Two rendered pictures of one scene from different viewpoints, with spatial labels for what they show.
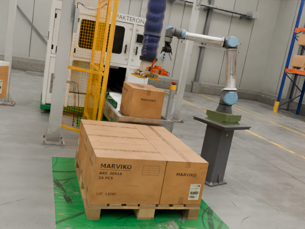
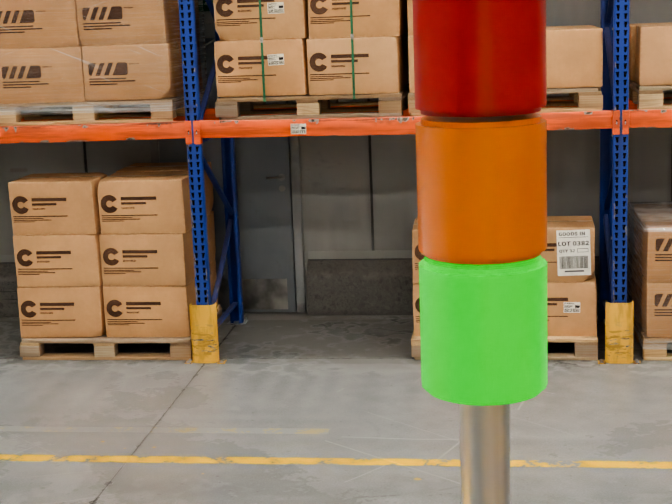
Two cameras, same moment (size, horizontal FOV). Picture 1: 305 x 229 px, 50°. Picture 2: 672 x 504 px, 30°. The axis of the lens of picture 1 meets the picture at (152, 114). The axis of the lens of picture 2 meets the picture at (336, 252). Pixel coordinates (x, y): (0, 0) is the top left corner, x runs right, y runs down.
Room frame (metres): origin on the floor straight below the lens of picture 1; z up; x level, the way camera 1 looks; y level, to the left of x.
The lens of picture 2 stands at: (4.78, 1.33, 2.31)
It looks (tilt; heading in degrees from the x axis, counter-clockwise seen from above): 11 degrees down; 299
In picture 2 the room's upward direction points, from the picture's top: 2 degrees counter-clockwise
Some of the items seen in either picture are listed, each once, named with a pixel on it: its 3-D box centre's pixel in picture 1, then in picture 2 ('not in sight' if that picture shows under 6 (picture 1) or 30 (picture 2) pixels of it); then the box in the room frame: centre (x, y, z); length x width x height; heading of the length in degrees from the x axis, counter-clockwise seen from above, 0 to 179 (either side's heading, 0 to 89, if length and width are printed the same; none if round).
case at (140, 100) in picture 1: (140, 101); not in sight; (4.23, 0.18, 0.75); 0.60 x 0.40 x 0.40; 18
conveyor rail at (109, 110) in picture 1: (103, 104); not in sight; (4.91, 0.76, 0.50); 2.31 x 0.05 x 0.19; 20
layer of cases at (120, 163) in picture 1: (134, 157); not in sight; (3.18, 0.11, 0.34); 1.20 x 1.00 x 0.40; 20
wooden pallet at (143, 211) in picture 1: (130, 182); not in sight; (3.18, 0.11, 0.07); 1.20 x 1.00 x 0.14; 20
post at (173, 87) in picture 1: (167, 119); not in sight; (4.63, -0.22, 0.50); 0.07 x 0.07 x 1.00; 20
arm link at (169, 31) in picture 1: (169, 32); not in sight; (3.73, -0.03, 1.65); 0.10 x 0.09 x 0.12; 89
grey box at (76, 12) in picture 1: (75, 20); not in sight; (4.31, 1.17, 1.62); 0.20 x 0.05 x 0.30; 20
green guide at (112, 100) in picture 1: (104, 94); not in sight; (5.26, 0.82, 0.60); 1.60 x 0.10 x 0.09; 20
